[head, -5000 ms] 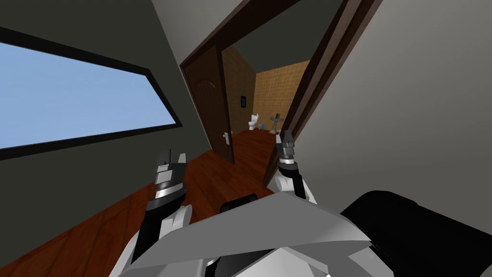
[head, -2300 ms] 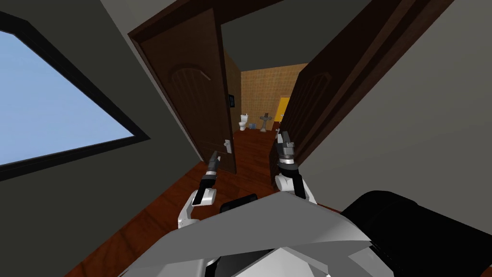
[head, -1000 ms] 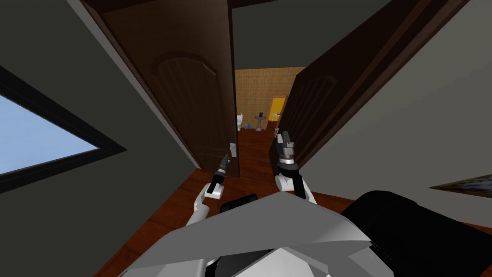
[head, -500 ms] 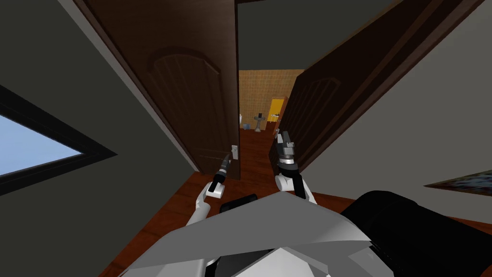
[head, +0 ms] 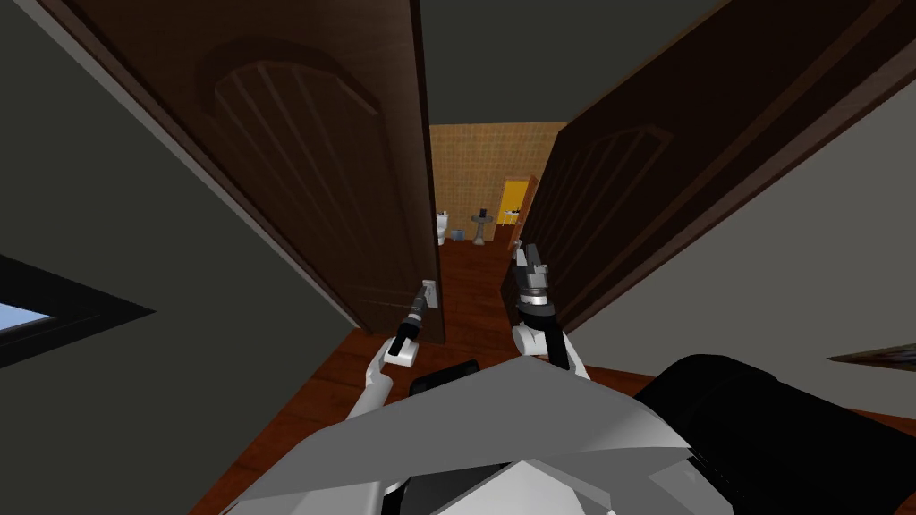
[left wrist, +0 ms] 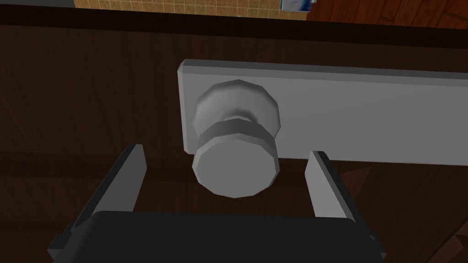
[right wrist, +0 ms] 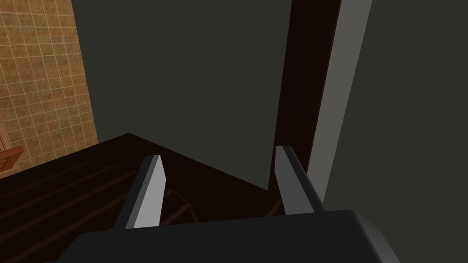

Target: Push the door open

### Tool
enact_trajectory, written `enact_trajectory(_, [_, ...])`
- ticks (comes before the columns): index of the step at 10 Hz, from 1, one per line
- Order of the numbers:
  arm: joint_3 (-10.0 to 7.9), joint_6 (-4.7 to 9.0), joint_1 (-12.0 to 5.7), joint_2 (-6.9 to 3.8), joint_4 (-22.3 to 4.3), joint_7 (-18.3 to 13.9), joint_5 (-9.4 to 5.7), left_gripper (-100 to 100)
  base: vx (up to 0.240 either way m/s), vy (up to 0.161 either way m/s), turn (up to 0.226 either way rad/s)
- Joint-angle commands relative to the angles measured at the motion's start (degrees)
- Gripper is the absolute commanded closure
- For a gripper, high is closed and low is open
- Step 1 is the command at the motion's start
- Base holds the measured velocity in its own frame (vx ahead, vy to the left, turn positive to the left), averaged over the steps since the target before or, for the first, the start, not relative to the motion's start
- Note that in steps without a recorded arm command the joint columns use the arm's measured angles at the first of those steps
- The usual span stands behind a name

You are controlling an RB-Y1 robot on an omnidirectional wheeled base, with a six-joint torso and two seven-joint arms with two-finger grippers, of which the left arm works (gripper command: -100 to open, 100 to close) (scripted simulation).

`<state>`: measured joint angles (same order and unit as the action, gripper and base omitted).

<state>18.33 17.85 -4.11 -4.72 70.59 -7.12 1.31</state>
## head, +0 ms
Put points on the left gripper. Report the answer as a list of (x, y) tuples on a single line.
[(424, 300)]

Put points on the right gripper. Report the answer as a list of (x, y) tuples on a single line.
[(532, 277)]

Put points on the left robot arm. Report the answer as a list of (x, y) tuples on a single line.
[(378, 383)]

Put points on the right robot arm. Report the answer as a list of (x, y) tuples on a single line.
[(773, 436)]

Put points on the yellow door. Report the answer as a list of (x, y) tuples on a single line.
[(514, 194)]

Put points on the blue bin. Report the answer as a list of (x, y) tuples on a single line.
[(457, 234)]

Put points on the white toilet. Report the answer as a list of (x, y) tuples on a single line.
[(442, 227)]

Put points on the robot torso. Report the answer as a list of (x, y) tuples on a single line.
[(486, 422)]

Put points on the dark brown door leaf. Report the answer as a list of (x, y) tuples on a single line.
[(300, 157), (644, 164)]

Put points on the black framed window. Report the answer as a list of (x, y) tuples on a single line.
[(50, 311)]

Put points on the grey pedestal sink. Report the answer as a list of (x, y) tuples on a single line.
[(482, 223)]

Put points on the picture on wall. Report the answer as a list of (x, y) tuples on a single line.
[(884, 354)]

